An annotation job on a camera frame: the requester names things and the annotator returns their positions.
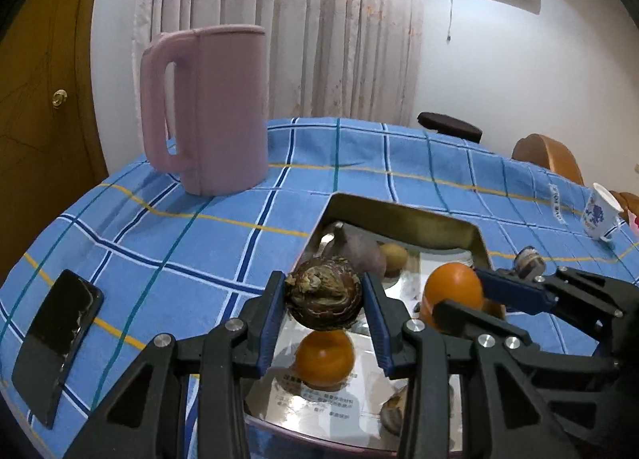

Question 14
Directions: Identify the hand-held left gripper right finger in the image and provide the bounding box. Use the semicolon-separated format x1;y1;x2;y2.
363;272;575;459

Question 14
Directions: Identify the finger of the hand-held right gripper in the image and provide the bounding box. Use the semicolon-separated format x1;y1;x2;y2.
432;299;625;375
474;267;639;320

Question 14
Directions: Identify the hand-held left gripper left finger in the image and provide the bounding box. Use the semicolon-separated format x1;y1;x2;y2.
89;270;287;459

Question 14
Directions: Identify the orange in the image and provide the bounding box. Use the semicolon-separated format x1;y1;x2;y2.
294;329;356;388
423;262;485;315

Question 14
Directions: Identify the purple passion fruit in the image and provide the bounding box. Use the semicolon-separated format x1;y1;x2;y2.
342;226;387;283

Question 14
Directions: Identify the rectangular metal tin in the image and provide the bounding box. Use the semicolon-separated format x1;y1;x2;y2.
240;192;492;455

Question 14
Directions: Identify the small jar with dark lid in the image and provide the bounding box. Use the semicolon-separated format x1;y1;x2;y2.
514;247;546;281

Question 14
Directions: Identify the printed paper sheet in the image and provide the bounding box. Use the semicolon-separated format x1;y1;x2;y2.
250;259;465;445

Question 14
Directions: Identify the white mug with blue print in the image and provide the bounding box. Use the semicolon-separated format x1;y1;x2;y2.
581;183;625;243

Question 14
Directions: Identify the blue plaid tablecloth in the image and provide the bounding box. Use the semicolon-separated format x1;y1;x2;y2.
0;117;639;459

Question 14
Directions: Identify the tan leather sofa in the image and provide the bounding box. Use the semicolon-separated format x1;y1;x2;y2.
512;134;639;213

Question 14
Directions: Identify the dark round stool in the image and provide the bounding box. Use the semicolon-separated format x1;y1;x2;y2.
417;112;484;144

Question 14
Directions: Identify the pink plastic pitcher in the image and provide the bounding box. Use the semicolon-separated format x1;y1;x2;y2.
140;24;269;196

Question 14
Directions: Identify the black smartphone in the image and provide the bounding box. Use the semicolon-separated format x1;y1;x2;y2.
11;269;105;430

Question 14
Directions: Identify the wooden door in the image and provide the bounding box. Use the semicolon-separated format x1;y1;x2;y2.
0;0;111;265

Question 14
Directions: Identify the pale floral curtain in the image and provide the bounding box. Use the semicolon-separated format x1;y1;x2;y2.
132;0;425;125

